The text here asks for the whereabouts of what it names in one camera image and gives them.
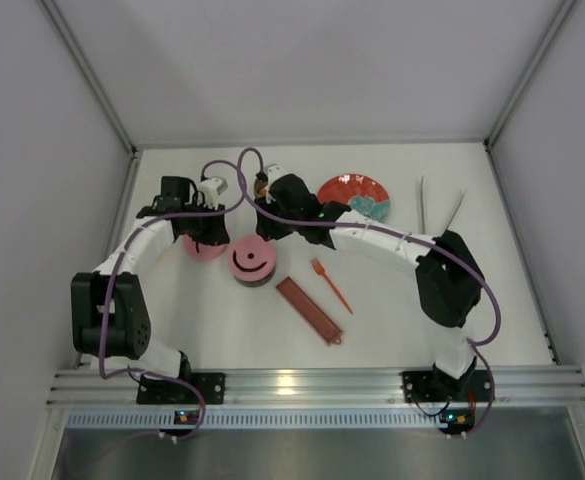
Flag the pink lid with black handle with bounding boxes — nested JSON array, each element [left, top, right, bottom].
[[181, 235, 227, 262], [227, 234, 277, 277]]

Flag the black steel lunch bowl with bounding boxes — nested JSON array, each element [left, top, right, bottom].
[[234, 270, 275, 288], [253, 179, 268, 200]]

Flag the orange plastic fork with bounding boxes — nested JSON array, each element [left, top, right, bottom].
[[310, 257, 354, 315]]

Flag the metal tongs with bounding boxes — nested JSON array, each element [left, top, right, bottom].
[[417, 176, 466, 235]]

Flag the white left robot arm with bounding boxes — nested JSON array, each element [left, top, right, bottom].
[[70, 176, 229, 381]]

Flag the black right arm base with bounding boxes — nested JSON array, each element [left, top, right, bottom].
[[401, 369, 492, 405]]

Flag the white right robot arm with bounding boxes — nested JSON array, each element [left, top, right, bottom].
[[253, 165, 484, 380]]

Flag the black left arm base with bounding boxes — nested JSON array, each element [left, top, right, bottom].
[[136, 372, 226, 405]]

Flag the red patterned ceramic plate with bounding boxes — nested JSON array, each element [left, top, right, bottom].
[[317, 173, 391, 222]]

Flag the dark red cutlery tray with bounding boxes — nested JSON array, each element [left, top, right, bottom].
[[276, 277, 343, 346]]

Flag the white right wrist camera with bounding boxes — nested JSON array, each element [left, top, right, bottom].
[[264, 164, 289, 185]]

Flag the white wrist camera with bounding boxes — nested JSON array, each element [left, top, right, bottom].
[[264, 164, 289, 185], [197, 177, 228, 209]]

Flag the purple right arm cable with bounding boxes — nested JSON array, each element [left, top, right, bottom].
[[236, 146, 503, 439]]

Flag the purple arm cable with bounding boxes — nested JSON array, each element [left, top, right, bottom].
[[236, 146, 503, 439], [95, 159, 246, 441]]

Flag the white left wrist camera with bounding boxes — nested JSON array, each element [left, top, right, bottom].
[[197, 177, 228, 209]]

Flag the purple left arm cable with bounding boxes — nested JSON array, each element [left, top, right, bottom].
[[95, 159, 246, 441]]

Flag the aluminium front rail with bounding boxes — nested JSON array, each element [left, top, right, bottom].
[[46, 365, 585, 409]]

